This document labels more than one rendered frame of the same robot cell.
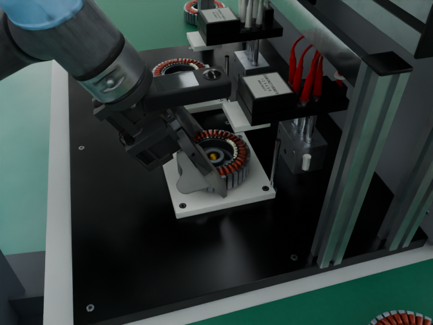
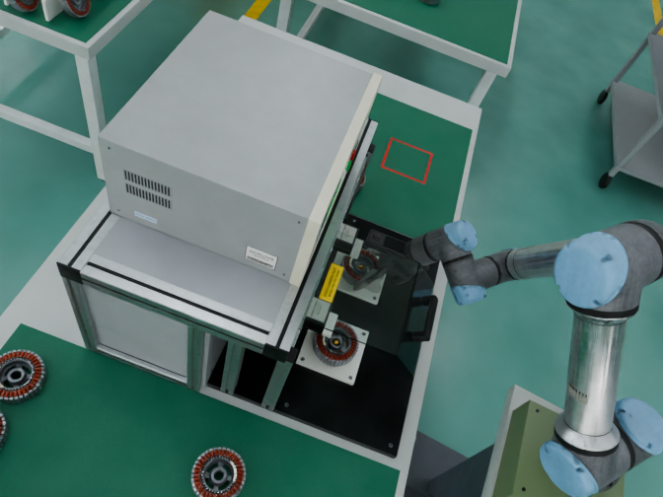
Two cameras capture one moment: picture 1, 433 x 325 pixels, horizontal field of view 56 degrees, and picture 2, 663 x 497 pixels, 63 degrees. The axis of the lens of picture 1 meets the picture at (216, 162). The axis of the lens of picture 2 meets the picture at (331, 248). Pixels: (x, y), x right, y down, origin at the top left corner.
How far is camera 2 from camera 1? 1.54 m
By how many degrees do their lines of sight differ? 83
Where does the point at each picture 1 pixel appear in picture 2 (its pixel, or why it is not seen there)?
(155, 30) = (285, 484)
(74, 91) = (404, 400)
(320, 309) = (355, 208)
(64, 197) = not seen: hidden behind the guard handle
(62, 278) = (440, 277)
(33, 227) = not seen: outside the picture
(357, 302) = not seen: hidden behind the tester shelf
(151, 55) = (326, 415)
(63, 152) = (423, 352)
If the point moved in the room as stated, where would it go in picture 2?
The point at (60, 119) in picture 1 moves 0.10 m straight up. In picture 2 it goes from (417, 387) to (432, 372)
